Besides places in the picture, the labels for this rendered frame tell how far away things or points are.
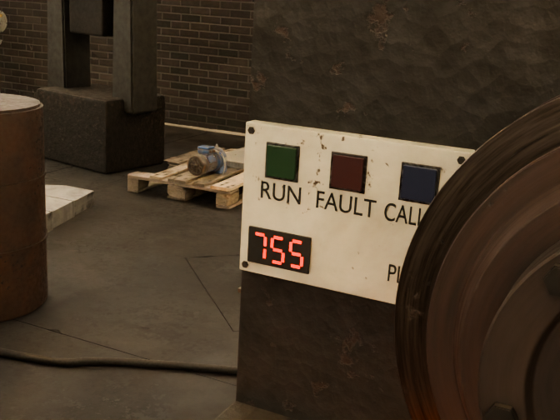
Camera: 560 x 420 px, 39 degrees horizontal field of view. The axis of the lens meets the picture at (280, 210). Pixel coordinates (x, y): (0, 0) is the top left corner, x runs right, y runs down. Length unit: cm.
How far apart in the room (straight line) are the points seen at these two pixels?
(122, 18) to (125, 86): 48
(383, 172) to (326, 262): 13
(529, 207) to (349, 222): 27
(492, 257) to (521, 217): 4
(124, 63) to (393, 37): 518
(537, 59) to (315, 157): 25
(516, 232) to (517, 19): 25
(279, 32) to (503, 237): 38
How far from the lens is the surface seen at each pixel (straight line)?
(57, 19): 652
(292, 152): 88
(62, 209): 479
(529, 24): 82
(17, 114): 329
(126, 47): 595
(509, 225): 66
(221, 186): 514
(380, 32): 85
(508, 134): 67
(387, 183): 85
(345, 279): 89
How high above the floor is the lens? 139
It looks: 15 degrees down
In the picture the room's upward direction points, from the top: 3 degrees clockwise
